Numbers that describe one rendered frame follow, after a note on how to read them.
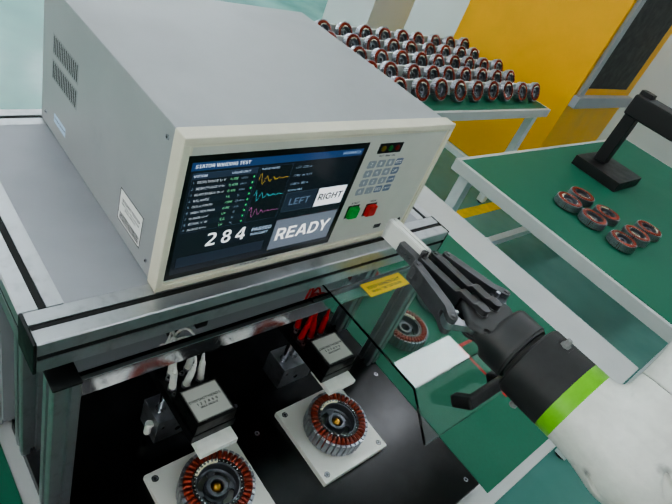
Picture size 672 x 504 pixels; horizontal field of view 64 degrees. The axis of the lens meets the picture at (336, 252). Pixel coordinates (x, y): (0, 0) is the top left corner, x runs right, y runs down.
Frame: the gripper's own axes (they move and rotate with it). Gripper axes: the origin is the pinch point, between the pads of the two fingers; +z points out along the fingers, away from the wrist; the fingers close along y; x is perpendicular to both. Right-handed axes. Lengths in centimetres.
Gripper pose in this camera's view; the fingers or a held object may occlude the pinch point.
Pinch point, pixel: (405, 243)
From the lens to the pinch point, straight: 71.7
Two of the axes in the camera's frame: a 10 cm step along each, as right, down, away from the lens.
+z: -6.0, -6.4, 4.8
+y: 7.3, -1.9, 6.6
